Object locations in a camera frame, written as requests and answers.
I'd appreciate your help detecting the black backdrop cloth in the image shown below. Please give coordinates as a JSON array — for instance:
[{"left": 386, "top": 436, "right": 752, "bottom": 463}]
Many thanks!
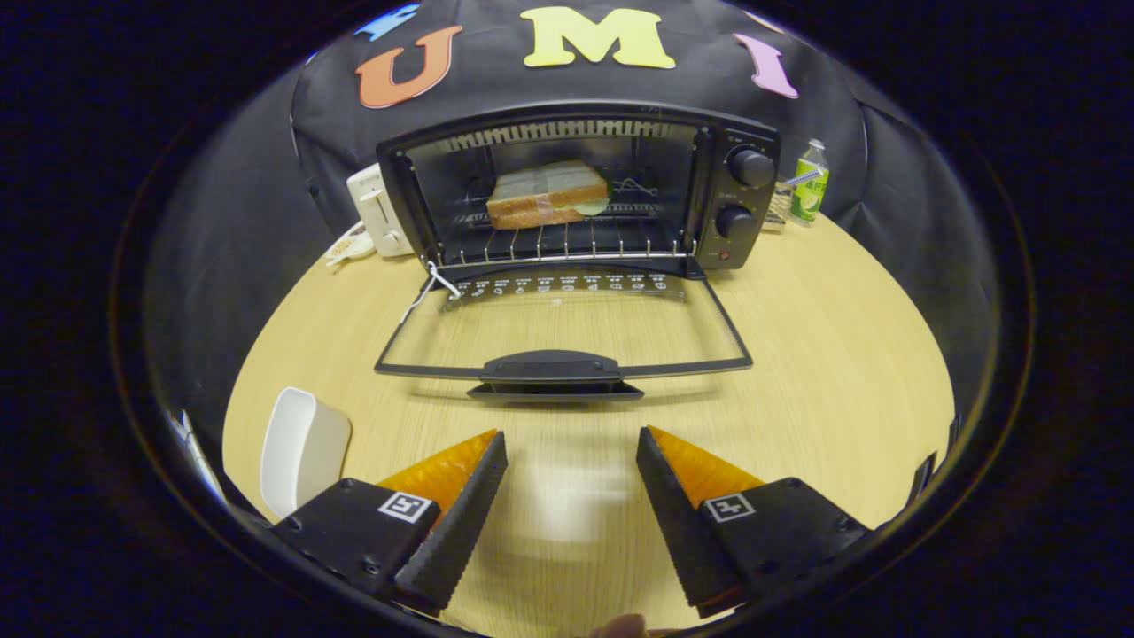
[{"left": 146, "top": 0, "right": 1002, "bottom": 444}]

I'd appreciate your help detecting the green label plastic bottle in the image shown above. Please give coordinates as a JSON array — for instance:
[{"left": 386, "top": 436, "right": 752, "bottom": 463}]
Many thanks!
[{"left": 790, "top": 139, "right": 831, "bottom": 225}]

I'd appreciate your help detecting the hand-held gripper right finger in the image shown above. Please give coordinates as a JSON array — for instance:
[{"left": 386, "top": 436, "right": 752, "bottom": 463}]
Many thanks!
[{"left": 636, "top": 425, "right": 874, "bottom": 619}]

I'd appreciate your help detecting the small dish with spoon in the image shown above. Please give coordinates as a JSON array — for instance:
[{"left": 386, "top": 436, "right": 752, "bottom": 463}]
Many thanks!
[{"left": 323, "top": 222, "right": 377, "bottom": 267}]

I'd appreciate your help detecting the white rectangular tray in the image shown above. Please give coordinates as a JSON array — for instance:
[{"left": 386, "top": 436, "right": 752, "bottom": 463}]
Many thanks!
[{"left": 259, "top": 387, "right": 353, "bottom": 519}]

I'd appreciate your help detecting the white bread toaster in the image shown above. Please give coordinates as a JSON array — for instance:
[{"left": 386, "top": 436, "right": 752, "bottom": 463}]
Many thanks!
[{"left": 346, "top": 162, "right": 416, "bottom": 260}]

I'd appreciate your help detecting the black toaster oven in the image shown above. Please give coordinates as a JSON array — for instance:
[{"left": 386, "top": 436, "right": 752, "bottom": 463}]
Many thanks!
[{"left": 374, "top": 99, "right": 782, "bottom": 404}]

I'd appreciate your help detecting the sandwich with lettuce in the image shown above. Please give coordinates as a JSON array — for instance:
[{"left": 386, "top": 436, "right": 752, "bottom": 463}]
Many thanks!
[{"left": 485, "top": 159, "right": 612, "bottom": 231}]

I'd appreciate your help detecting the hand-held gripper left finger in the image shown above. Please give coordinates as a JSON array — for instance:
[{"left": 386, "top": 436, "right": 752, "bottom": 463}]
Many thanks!
[{"left": 270, "top": 430, "right": 509, "bottom": 612}]

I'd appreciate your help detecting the clear glass jar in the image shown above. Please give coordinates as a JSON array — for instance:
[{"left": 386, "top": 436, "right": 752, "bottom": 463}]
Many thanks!
[{"left": 762, "top": 180, "right": 796, "bottom": 233}]

